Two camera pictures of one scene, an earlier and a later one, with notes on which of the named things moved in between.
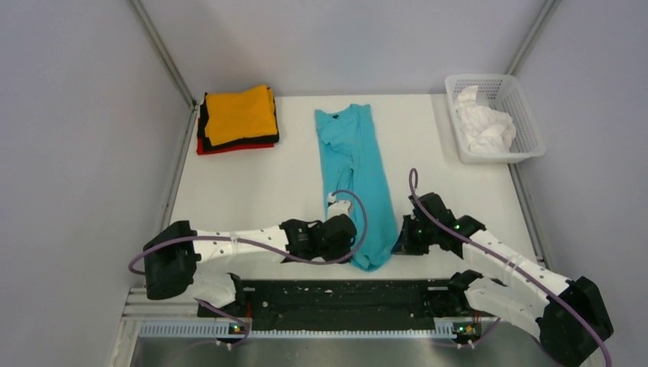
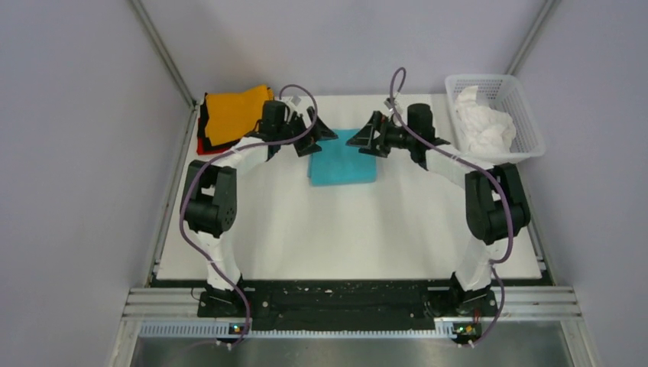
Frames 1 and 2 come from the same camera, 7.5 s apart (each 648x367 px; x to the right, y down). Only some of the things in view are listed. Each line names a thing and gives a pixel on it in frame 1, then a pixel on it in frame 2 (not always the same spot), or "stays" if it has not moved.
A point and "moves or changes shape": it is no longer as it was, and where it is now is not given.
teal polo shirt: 351,160 moves or changes shape
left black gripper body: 330,253 -> 291,131
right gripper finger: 403,245 -> 383,153
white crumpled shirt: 488,131 stays
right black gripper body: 422,236 -> 399,138
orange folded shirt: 237,115 stays
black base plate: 292,306 stays
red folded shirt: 200,147 stays
